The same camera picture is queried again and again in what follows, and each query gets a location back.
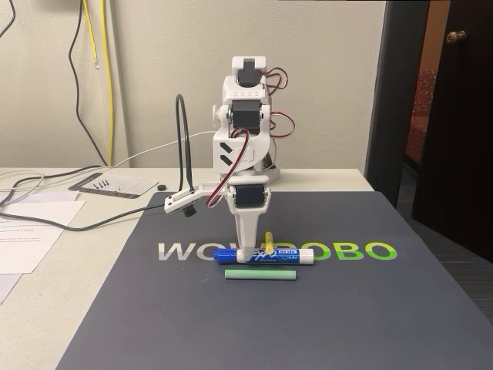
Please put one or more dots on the blue dry erase marker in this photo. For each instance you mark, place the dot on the blue dry erase marker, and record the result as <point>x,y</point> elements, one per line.
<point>285,257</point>

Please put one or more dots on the yellow chalk stick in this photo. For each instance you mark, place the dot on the yellow chalk stick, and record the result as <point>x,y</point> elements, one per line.
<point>268,241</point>

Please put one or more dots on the green chalk stick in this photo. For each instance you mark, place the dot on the green chalk stick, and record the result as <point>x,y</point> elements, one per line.
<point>262,275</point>

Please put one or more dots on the grey WOWROBO mat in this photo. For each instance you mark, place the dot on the grey WOWROBO mat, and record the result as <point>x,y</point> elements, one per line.
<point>269,327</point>

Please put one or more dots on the striped screw card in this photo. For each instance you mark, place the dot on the striped screw card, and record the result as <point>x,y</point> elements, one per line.
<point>131,184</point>

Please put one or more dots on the blank white paper sheet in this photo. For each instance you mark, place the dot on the blank white paper sheet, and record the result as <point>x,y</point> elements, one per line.
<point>50,212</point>

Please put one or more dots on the printed white paper sheet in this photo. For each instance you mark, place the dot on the printed white paper sheet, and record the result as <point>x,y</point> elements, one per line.
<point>27,250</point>

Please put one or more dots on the dark wooden door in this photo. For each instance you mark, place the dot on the dark wooden door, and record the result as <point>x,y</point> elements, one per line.
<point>462,135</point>

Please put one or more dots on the brass door knob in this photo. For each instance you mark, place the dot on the brass door knob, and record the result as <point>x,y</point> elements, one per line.
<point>456,37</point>

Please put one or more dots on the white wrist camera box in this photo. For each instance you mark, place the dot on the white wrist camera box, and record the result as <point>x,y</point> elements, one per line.
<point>181,201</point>

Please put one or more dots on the dark grey door frame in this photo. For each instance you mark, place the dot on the dark grey door frame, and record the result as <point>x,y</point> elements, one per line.
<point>393,96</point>

